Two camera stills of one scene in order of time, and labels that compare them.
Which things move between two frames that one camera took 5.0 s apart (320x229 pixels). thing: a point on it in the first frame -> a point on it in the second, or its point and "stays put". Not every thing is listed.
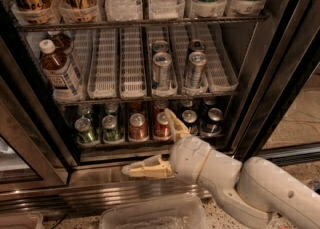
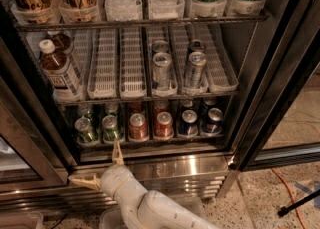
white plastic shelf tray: (132, 63) stays put
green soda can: (84, 132) stays put
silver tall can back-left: (160, 46) stays put
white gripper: (187, 158) -> (112, 178)
